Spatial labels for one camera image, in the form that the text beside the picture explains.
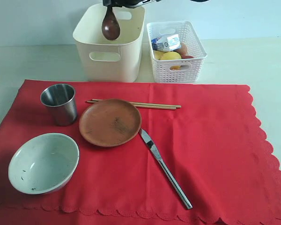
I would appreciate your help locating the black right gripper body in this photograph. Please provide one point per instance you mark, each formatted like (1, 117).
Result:
(126, 3)

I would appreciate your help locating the stainless steel cup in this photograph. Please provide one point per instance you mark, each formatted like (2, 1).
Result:
(59, 99)

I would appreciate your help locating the red sausage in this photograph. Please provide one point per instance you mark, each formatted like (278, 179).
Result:
(187, 57)

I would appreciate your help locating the white perforated plastic basket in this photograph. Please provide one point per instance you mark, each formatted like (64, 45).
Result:
(186, 69)

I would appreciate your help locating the yellow lemon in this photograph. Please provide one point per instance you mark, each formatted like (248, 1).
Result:
(170, 56)

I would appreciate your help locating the blue white milk carton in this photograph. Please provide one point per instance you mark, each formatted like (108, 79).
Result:
(166, 43)

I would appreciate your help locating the brown egg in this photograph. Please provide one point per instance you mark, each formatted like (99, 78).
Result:
(183, 50)

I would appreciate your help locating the red tablecloth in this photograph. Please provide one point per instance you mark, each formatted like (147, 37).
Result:
(213, 145)

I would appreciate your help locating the lower wooden chopstick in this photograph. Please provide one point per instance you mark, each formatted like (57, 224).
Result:
(144, 106)

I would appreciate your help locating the metal table knife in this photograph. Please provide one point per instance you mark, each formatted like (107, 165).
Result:
(155, 152)

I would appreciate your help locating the fried chicken nugget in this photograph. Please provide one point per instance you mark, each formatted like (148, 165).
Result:
(175, 68)

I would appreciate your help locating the yellow cheese wedge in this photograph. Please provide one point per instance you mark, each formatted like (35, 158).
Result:
(158, 54)

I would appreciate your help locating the cream plastic bin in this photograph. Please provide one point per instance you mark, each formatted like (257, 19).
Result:
(113, 61)

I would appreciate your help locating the upper wooden chopstick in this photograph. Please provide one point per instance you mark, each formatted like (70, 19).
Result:
(141, 103)

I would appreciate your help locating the brown round plate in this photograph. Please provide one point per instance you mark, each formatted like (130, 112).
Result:
(110, 123)

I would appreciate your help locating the dark wooden spoon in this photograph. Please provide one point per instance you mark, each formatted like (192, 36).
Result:
(110, 25)

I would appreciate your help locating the pale green bowl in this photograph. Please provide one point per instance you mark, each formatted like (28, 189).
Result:
(44, 164)

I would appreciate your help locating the wooden chopstick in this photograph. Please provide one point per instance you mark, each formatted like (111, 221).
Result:
(144, 106)
(141, 103)

